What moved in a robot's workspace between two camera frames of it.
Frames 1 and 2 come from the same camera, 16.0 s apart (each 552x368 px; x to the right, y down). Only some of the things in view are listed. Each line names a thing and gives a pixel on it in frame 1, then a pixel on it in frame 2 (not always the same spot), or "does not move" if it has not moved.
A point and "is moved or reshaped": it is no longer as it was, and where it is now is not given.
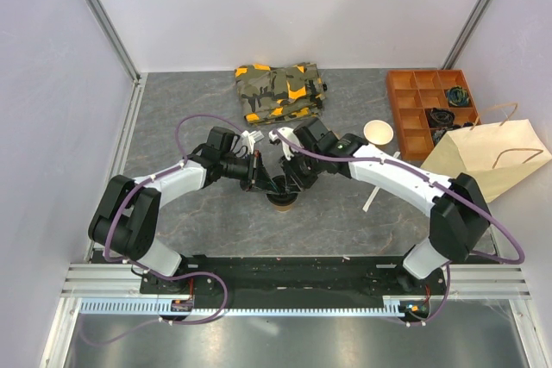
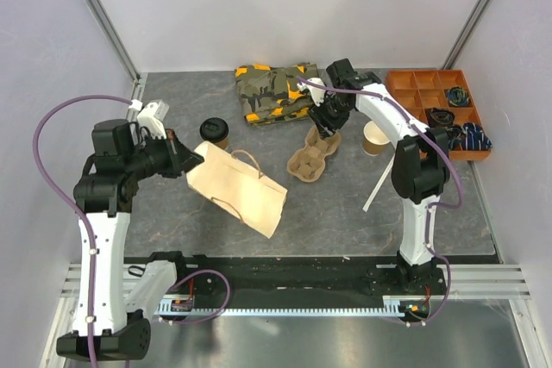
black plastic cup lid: [284, 197] -> [213, 129]
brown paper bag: [497, 155] -> [238, 189]
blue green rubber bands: [457, 96] does not move
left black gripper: [258, 177] -> [179, 158]
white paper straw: [375, 191] does not move
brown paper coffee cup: [283, 208] is moved or reshaped
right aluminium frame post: [478, 11] does not move
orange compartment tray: [414, 92] does not move
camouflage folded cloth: [280, 93] does not move
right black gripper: [293, 184] -> [321, 118]
